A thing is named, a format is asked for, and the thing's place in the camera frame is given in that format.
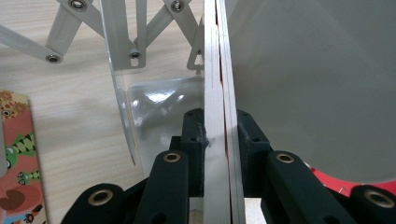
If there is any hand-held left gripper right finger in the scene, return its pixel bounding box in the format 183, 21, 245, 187
236, 108, 274, 199

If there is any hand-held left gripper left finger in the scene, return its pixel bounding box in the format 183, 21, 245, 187
169, 107, 206, 199

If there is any white expandable book rack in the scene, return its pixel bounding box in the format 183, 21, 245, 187
0, 0, 396, 185

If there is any patchwork animals picture book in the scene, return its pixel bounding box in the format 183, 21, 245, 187
0, 90, 49, 224

